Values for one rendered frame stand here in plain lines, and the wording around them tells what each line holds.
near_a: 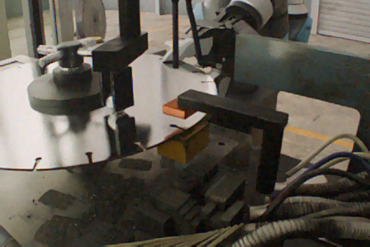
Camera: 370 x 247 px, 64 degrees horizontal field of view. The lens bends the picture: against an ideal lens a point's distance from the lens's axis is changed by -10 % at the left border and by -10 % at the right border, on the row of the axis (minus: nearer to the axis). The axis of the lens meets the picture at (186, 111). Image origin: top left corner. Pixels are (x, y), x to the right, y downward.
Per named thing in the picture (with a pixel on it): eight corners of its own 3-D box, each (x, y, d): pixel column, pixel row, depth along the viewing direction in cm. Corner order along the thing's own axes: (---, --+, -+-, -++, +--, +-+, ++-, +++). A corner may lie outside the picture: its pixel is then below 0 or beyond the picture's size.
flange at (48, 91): (12, 109, 32) (8, 87, 31) (45, 75, 42) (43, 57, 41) (113, 106, 32) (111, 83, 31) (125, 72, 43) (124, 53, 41)
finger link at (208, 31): (185, 58, 50) (221, 52, 56) (193, 60, 49) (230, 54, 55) (187, 27, 48) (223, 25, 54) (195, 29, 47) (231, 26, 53)
